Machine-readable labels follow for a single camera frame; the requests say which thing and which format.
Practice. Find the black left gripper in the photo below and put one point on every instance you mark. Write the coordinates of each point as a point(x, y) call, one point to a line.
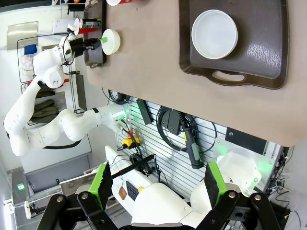
point(81, 46)

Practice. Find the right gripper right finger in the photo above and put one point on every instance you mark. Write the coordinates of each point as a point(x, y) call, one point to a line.
point(216, 187)

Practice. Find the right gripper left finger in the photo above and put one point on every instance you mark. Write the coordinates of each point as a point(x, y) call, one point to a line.
point(100, 189)

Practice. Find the white plastic bowl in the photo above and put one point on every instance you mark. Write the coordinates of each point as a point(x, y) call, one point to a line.
point(112, 42)

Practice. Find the black drink can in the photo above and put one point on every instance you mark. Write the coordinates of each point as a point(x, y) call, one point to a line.
point(92, 23)

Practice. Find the pale grey-white plastic bowl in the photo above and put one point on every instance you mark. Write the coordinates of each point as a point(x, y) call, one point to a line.
point(214, 34)

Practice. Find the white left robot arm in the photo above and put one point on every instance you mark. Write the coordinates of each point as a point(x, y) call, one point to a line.
point(45, 115)

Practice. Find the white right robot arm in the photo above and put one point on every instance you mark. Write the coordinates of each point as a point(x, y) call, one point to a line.
point(163, 206)

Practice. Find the dark brown plastic tray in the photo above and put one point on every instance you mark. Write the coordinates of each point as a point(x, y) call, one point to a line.
point(261, 43)
point(96, 58)

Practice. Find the white desk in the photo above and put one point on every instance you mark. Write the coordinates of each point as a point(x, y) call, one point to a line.
point(120, 167)

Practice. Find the black keyboard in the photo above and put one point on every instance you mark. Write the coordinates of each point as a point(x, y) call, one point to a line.
point(132, 190)

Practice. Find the black rod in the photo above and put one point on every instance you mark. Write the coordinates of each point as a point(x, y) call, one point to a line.
point(134, 165)

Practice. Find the yellow emergency stop button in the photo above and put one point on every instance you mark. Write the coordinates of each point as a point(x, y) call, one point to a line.
point(129, 142)

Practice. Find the black rectangular plate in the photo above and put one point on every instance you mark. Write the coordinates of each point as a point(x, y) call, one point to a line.
point(247, 141)

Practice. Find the grey box with green light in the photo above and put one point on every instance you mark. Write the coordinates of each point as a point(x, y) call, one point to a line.
point(20, 187)

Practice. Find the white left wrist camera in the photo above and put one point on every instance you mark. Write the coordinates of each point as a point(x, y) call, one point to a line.
point(71, 36)

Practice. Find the black handheld enabling switch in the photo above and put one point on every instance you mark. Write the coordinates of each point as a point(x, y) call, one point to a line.
point(193, 148)

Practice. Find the grey slatted wall panel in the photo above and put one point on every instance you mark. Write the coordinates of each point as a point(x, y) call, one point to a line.
point(172, 163)

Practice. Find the wide black bracket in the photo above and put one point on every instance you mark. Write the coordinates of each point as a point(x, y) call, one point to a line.
point(172, 121)

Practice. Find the grey metal wall box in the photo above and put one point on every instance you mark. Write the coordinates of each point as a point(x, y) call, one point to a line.
point(22, 34)

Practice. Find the narrow black bracket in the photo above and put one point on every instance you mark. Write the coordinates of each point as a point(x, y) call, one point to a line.
point(145, 112)

